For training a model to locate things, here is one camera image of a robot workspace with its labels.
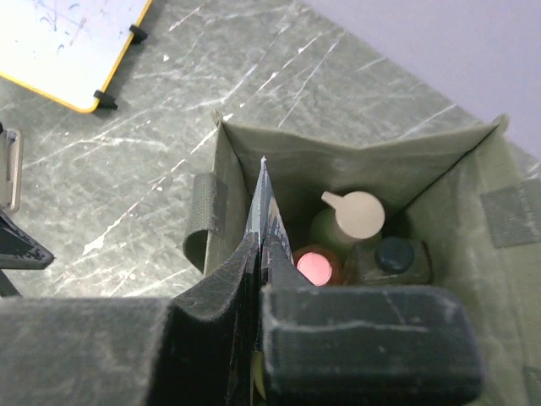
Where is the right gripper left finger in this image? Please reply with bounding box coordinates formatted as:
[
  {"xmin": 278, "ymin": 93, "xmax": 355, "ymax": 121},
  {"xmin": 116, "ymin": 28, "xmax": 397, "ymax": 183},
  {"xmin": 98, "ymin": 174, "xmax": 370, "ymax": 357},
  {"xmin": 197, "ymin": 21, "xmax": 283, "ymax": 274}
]
[{"xmin": 1, "ymin": 234, "xmax": 259, "ymax": 405}]

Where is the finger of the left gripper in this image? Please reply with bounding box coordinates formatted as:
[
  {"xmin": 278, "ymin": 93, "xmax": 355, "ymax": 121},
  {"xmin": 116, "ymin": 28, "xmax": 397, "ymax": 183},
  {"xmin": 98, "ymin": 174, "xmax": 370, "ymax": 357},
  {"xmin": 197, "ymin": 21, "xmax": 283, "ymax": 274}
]
[{"xmin": 0, "ymin": 211, "xmax": 54, "ymax": 270}]

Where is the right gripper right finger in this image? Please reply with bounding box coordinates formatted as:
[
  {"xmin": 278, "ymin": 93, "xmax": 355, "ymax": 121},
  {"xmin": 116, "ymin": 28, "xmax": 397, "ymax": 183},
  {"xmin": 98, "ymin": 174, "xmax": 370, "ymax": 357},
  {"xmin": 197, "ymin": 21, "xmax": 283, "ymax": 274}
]
[{"xmin": 260, "ymin": 241, "xmax": 484, "ymax": 405}]

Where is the orange bottle pink cap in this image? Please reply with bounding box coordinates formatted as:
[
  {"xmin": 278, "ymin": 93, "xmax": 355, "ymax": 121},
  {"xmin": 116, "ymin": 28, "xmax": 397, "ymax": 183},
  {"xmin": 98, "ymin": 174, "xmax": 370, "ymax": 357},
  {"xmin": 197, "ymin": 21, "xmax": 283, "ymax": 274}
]
[{"xmin": 293, "ymin": 245, "xmax": 343, "ymax": 286}]

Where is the short clear yellow bottle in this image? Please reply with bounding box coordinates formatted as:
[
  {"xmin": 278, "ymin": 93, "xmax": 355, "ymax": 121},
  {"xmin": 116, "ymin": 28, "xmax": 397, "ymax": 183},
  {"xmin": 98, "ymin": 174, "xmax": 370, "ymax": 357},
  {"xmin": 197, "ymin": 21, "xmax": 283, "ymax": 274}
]
[{"xmin": 343, "ymin": 237, "xmax": 433, "ymax": 286}]

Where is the green bottle beige cap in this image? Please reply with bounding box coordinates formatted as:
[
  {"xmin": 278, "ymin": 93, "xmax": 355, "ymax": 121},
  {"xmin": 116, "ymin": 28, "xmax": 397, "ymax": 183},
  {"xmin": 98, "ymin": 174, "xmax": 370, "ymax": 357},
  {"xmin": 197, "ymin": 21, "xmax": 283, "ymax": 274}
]
[{"xmin": 309, "ymin": 191, "xmax": 386, "ymax": 252}]

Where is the green canvas bag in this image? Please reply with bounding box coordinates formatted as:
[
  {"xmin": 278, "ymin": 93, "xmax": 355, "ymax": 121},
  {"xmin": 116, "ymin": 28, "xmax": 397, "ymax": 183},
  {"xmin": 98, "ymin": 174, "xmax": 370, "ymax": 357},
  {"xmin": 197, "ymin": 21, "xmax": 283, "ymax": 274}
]
[{"xmin": 183, "ymin": 114, "xmax": 540, "ymax": 405}]

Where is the yellow-framed whiteboard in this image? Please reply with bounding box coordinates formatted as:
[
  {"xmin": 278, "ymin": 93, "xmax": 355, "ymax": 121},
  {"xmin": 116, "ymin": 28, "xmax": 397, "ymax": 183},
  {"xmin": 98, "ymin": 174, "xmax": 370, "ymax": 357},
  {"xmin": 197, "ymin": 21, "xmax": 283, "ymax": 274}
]
[{"xmin": 1, "ymin": 1, "xmax": 151, "ymax": 113}]

